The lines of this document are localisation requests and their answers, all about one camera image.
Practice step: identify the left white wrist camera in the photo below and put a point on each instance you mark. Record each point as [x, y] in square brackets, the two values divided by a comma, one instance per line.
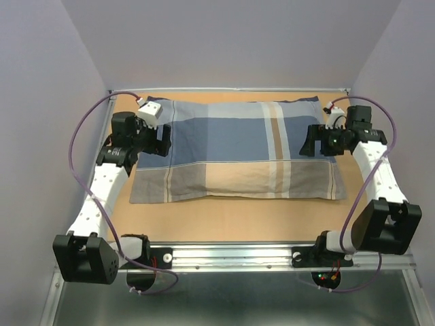
[149, 112]

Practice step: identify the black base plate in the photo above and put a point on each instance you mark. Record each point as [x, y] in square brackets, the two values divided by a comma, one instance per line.
[156, 257]
[313, 257]

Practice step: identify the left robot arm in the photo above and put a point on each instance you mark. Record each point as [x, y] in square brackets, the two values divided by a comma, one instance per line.
[83, 254]

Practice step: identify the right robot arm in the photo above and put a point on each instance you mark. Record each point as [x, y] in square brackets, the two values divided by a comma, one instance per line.
[388, 222]

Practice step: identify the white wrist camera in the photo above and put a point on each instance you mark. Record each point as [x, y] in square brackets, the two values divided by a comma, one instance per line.
[336, 117]
[149, 112]

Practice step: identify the aluminium front rail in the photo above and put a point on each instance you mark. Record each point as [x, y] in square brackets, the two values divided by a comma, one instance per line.
[264, 257]

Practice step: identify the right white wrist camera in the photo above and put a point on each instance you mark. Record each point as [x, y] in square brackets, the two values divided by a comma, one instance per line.
[336, 117]

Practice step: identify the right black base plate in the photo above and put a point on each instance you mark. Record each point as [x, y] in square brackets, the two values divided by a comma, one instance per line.
[313, 257]

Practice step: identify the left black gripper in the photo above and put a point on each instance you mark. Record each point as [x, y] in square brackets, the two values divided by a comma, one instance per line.
[160, 147]

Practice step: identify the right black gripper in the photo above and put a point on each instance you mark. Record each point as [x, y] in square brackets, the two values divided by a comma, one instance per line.
[317, 132]

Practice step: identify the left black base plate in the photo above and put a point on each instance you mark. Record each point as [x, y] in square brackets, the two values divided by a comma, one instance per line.
[156, 257]

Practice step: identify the blue grey pillowcase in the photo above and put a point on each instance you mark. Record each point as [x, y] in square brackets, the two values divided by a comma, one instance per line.
[243, 149]

